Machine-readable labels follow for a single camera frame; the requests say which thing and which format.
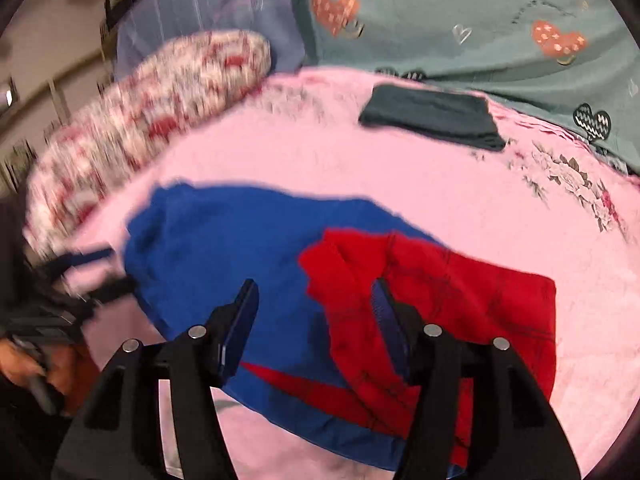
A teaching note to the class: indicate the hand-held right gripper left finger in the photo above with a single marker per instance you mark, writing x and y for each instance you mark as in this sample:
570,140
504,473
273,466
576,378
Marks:
240,330

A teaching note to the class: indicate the pink floral bed sheet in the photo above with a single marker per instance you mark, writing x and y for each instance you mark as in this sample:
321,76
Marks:
325,160

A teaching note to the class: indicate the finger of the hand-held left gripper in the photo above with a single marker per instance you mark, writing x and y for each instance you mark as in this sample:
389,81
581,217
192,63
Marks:
90,256
112,289

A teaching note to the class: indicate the green heart-print sheet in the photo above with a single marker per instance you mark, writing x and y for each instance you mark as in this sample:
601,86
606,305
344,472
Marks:
450,10

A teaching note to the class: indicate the blue plaid sheet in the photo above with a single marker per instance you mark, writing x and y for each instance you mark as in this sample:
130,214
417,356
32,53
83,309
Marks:
200,5

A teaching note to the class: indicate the red floral quilt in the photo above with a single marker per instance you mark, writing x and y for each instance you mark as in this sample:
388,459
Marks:
150,110

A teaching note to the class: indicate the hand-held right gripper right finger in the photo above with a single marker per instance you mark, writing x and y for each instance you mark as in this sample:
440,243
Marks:
387,325

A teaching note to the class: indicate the blue and red pants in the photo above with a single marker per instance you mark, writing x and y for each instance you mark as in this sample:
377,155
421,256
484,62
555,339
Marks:
225,240

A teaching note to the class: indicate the dark green folded garment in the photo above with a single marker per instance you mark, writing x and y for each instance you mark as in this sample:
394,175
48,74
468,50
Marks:
430,112

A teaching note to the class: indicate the person's left hand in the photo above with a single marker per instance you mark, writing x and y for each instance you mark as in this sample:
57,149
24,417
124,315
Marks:
62,375

